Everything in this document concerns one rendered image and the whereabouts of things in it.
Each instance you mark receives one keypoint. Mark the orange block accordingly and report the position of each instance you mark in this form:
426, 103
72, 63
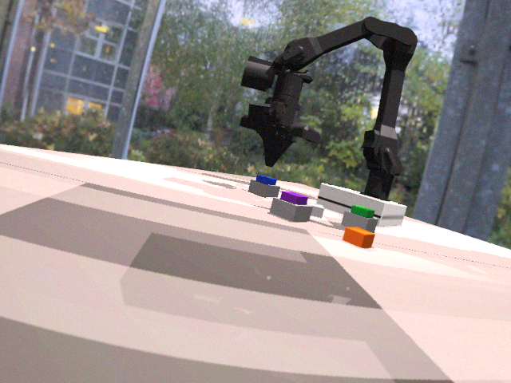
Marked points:
358, 237

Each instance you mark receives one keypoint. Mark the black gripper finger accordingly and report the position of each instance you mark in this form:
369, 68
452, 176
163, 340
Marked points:
267, 144
280, 145

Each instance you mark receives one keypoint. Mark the purple button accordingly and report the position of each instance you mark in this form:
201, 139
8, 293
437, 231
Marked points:
291, 206

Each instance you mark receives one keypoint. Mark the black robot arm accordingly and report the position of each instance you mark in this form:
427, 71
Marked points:
380, 144

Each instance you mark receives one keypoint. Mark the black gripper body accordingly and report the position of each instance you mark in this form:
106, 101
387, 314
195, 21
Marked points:
291, 130

